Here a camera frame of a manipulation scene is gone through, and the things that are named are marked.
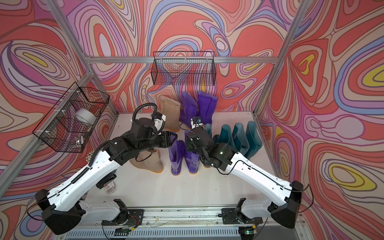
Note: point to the back black wire basket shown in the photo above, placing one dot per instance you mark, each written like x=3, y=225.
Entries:
x=184, y=68

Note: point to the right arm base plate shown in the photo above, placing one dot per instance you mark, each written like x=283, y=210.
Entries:
x=230, y=216

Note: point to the white tape roll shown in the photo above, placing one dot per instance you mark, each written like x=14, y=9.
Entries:
x=85, y=116

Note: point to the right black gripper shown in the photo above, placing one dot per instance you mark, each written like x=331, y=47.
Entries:
x=189, y=144

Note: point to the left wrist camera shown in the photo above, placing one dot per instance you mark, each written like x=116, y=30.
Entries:
x=159, y=120

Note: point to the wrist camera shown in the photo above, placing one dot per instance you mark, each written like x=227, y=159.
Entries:
x=159, y=120
x=196, y=122

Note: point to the teal rain boot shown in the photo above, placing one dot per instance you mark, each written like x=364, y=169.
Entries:
x=254, y=140
x=240, y=139
x=226, y=136
x=208, y=128

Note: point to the black wire basket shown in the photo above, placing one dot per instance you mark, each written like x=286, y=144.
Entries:
x=64, y=133
x=184, y=68

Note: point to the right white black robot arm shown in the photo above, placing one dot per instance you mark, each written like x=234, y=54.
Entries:
x=283, y=199

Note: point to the thin purple rain boot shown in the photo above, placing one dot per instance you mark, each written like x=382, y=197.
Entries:
x=189, y=109

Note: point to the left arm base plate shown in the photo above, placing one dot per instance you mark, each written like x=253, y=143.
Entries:
x=131, y=218

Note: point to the aluminium front rail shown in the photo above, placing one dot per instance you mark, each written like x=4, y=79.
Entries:
x=189, y=216

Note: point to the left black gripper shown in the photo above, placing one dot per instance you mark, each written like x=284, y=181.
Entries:
x=166, y=137

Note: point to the small clear plastic box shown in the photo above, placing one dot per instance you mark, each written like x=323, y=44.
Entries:
x=110, y=187

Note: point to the beige rain boot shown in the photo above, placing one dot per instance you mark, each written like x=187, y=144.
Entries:
x=171, y=109
x=149, y=160

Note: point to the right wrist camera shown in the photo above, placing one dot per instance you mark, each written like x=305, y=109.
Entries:
x=196, y=122

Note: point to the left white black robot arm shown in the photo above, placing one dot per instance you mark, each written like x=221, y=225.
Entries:
x=62, y=207

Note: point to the left black wire basket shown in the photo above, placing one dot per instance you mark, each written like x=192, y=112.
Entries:
x=64, y=133

